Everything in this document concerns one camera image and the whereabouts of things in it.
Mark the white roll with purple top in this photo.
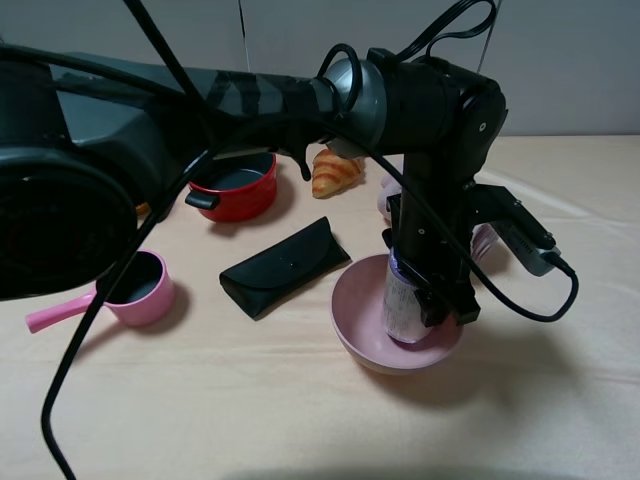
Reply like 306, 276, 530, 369
382, 249, 432, 345

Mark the red pot with black handles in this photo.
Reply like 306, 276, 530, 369
185, 153, 278, 223

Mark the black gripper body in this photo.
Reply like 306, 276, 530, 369
393, 150, 480, 300

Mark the pink saucepan with handle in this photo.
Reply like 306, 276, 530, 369
25, 250, 175, 333

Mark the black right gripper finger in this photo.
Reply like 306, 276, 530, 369
382, 229, 452, 328

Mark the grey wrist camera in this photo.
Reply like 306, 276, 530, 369
470, 184, 559, 277

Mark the rolled pink towel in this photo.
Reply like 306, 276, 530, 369
377, 174, 498, 261

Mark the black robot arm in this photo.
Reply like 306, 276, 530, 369
1, 46, 507, 324

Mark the black glasses case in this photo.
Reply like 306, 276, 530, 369
219, 217, 351, 319

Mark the pink plastic bowl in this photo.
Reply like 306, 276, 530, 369
330, 254, 464, 375

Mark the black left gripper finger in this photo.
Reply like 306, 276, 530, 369
449, 279, 481, 325

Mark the black cable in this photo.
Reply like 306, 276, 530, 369
40, 0, 580, 480

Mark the yellow tin can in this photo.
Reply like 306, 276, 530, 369
135, 202, 150, 217

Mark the croissant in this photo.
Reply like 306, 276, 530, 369
311, 149, 364, 199

